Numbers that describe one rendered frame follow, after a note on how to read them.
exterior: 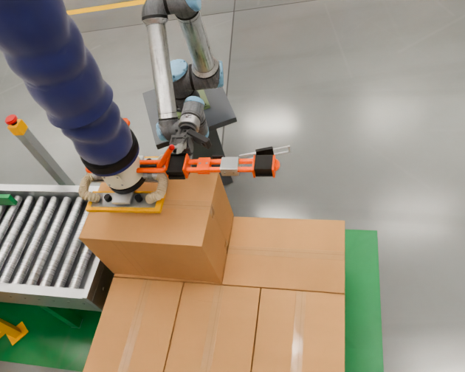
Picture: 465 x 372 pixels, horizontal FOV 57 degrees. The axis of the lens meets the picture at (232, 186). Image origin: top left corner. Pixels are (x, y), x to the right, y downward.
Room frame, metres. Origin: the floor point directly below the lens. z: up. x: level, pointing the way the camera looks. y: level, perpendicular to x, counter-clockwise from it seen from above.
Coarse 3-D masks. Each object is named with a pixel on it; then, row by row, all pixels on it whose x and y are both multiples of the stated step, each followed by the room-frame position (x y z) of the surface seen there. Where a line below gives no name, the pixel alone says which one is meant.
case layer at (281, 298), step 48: (240, 240) 1.13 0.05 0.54; (288, 240) 1.04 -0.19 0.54; (336, 240) 0.96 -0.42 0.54; (144, 288) 1.03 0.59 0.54; (192, 288) 0.95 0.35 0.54; (240, 288) 0.87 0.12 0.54; (288, 288) 0.79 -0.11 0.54; (336, 288) 0.72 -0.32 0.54; (96, 336) 0.86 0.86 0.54; (144, 336) 0.78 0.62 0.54; (192, 336) 0.71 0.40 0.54; (240, 336) 0.64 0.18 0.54; (288, 336) 0.58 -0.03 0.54; (336, 336) 0.52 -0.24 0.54
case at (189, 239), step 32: (192, 192) 1.22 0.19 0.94; (224, 192) 1.28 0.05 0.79; (96, 224) 1.21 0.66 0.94; (128, 224) 1.15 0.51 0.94; (160, 224) 1.10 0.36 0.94; (192, 224) 1.05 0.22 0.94; (224, 224) 1.16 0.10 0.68; (128, 256) 1.09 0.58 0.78; (160, 256) 1.02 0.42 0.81; (192, 256) 0.96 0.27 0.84; (224, 256) 1.05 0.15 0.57
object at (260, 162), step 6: (258, 156) 1.04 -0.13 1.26; (264, 156) 1.03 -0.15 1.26; (270, 156) 1.02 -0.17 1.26; (252, 162) 1.02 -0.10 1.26; (258, 162) 1.01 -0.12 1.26; (264, 162) 1.00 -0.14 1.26; (270, 162) 0.99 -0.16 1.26; (252, 168) 0.99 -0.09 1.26; (258, 168) 0.98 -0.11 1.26; (264, 168) 0.98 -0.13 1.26; (270, 168) 0.97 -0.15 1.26; (252, 174) 0.99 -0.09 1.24; (258, 174) 0.99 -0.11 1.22; (264, 174) 0.98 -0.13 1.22; (270, 174) 0.97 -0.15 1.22
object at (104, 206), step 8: (96, 192) 1.24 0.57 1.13; (104, 192) 1.22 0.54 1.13; (112, 192) 1.21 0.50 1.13; (136, 192) 1.17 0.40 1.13; (144, 192) 1.15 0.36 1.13; (104, 200) 1.17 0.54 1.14; (136, 200) 1.11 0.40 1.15; (144, 200) 1.11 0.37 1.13; (160, 200) 1.09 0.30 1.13; (88, 208) 1.16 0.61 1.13; (96, 208) 1.15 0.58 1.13; (104, 208) 1.14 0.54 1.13; (112, 208) 1.12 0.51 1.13; (120, 208) 1.11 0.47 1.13; (128, 208) 1.10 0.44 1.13; (136, 208) 1.08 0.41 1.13; (144, 208) 1.07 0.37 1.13; (152, 208) 1.06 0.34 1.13; (160, 208) 1.05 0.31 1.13
